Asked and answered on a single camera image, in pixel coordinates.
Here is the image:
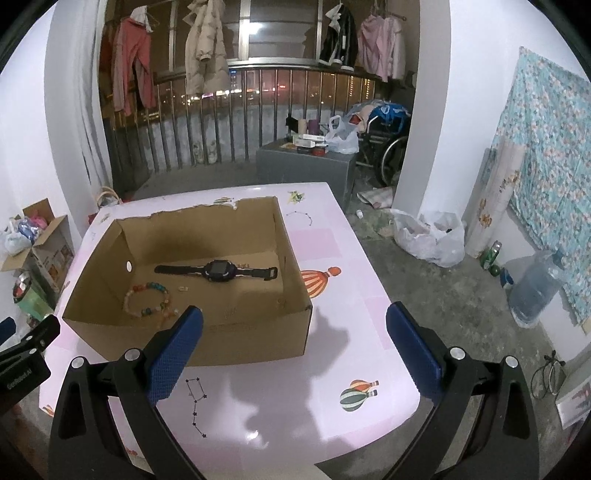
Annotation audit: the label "black smartwatch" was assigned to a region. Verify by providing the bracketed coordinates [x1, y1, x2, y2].
[154, 259, 280, 284]

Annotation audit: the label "printed white box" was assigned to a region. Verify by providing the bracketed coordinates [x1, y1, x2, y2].
[555, 368, 591, 428]

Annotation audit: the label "white curtain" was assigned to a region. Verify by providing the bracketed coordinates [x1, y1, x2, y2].
[44, 0, 114, 205]

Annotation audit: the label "red bag with beige handles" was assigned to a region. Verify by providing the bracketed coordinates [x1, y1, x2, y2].
[94, 185, 123, 211]

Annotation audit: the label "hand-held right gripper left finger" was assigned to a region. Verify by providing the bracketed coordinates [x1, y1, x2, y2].
[47, 305, 205, 480]

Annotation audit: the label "open cardboard box of clutter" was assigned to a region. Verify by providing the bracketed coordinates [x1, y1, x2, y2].
[0, 198, 77, 297]

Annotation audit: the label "hanging pink red clothes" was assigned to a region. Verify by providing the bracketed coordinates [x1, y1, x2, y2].
[111, 6, 158, 117]

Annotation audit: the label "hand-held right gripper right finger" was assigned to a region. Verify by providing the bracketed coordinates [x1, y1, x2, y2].
[318, 301, 539, 480]

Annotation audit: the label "floral printed cloth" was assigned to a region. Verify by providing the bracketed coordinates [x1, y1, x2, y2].
[488, 46, 591, 336]

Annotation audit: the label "pink paper bag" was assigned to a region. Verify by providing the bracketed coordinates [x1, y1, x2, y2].
[358, 187, 396, 210]

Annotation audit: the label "hanging beige coat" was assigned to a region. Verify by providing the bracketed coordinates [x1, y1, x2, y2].
[183, 0, 230, 96]

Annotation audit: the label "rolled printed mat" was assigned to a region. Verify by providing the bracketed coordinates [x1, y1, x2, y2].
[464, 140, 526, 260]

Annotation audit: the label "hanging black white jacket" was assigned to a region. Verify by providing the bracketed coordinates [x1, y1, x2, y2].
[318, 4, 359, 71]

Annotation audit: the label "large white plastic bag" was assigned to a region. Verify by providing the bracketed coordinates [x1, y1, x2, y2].
[391, 209, 467, 269]

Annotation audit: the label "brown cardboard box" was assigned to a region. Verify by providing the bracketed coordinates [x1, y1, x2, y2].
[62, 196, 314, 368]

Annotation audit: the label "small knotted white bag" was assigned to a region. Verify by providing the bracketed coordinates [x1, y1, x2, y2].
[3, 219, 34, 255]

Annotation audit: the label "wheelchair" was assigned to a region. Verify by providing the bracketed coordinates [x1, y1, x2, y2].
[346, 102, 414, 188]

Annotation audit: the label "metal balcony railing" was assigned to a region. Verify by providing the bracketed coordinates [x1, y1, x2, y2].
[104, 65, 384, 186]

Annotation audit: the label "black coiled wire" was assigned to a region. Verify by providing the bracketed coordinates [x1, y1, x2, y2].
[530, 350, 567, 398]

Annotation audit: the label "green box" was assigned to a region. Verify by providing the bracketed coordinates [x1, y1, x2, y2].
[13, 271, 59, 320]

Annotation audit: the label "hanging pale pink shirts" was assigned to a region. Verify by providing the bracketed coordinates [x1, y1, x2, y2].
[358, 8, 407, 85]

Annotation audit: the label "grey cabinet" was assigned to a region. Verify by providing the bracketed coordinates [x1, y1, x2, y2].
[256, 138, 359, 209]

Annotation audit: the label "green bottle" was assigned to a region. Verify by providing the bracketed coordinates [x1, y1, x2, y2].
[479, 239, 503, 274]

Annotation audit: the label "clear water jug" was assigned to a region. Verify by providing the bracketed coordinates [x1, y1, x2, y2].
[507, 249, 567, 330]

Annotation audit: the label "colourful beaded bracelet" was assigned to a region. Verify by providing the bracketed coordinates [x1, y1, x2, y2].
[122, 281, 173, 319]

